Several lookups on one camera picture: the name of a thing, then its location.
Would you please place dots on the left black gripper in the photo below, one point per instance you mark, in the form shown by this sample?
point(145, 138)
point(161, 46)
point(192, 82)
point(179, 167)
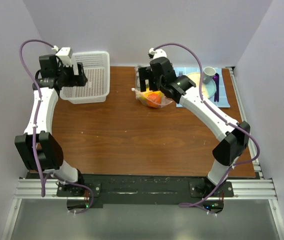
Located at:
point(77, 80)

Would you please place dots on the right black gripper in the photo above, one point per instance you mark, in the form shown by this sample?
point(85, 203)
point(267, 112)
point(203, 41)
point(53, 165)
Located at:
point(144, 73)

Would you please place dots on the white perforated plastic basket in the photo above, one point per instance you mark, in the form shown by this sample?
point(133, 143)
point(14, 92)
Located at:
point(96, 67)

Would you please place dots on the clear zip top bag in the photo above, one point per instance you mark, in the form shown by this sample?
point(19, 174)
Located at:
point(138, 90)

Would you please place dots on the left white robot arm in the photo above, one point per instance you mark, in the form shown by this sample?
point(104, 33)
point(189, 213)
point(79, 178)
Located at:
point(37, 147)

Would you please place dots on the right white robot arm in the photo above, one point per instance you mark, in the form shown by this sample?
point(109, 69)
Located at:
point(233, 136)

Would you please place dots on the orange fake fruit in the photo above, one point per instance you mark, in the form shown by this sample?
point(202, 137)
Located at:
point(154, 99)

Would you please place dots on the grey mug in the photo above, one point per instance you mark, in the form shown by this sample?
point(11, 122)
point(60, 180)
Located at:
point(208, 74)

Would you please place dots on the cream and blue plate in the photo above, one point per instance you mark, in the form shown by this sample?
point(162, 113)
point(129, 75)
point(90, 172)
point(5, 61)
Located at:
point(208, 89)

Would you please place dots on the purple plastic spoon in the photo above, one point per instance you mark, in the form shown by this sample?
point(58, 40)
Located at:
point(216, 85)

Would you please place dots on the purple plastic knife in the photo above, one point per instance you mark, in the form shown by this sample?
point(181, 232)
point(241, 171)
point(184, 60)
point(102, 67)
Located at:
point(218, 87)

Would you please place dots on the blue checkered placemat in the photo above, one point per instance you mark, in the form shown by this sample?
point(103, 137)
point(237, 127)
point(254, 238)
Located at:
point(220, 98)

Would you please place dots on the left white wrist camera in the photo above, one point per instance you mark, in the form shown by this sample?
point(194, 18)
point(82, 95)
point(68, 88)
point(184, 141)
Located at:
point(65, 55)

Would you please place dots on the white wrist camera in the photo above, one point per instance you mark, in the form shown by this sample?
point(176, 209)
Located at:
point(156, 53)
point(65, 55)

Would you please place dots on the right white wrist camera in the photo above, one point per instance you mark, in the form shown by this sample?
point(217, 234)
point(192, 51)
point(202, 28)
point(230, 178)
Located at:
point(156, 53)

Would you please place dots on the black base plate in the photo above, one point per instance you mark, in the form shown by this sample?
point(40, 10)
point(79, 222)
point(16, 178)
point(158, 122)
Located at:
point(138, 189)

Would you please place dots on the front aluminium rail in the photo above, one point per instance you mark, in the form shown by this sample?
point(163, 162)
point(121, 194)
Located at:
point(243, 189)

